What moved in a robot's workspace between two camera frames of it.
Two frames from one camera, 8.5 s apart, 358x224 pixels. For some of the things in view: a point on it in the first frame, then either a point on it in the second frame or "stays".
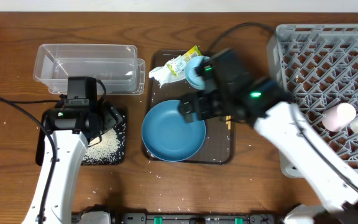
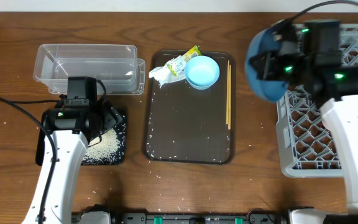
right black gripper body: (209, 106) → (288, 68)
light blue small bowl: (191, 74) stays
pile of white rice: (102, 147) stays
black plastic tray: (111, 150) stays
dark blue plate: (167, 135) → (265, 42)
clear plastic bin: (115, 66) stays
